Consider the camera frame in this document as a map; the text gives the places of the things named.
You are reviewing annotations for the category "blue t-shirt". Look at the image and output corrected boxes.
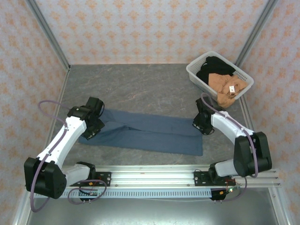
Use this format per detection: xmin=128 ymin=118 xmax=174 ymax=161
xmin=78 ymin=108 xmax=203 ymax=157

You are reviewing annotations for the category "tan t-shirt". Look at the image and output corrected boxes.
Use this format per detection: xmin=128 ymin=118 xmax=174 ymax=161
xmin=208 ymin=73 xmax=248 ymax=109

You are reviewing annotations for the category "white plastic laundry basket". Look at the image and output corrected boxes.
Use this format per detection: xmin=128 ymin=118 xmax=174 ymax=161
xmin=186 ymin=51 xmax=255 ymax=102

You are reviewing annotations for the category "black t-shirt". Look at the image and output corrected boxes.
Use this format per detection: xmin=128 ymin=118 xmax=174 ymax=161
xmin=196 ymin=56 xmax=237 ymax=86

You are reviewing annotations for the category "aluminium side rail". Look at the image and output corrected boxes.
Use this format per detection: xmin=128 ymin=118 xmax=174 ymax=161
xmin=238 ymin=95 xmax=268 ymax=169

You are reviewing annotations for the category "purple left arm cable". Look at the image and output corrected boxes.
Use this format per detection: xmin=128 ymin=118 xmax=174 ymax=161
xmin=30 ymin=100 xmax=108 ymax=213

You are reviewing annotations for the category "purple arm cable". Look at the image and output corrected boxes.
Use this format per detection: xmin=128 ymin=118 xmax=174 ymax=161
xmin=30 ymin=100 xmax=108 ymax=213
xmin=201 ymin=92 xmax=260 ymax=203

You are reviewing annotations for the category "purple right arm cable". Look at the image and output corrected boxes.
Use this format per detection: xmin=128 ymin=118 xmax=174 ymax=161
xmin=201 ymin=92 xmax=260 ymax=203

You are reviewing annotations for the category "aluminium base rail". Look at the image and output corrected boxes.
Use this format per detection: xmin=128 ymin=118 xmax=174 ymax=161
xmin=58 ymin=164 xmax=282 ymax=188

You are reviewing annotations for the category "white slotted cable duct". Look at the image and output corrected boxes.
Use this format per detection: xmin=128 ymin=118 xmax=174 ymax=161
xmin=63 ymin=188 xmax=213 ymax=199

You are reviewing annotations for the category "aluminium frame post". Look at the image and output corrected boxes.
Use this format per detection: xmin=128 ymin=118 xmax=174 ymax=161
xmin=24 ymin=0 xmax=71 ymax=71
xmin=234 ymin=0 xmax=280 ymax=68

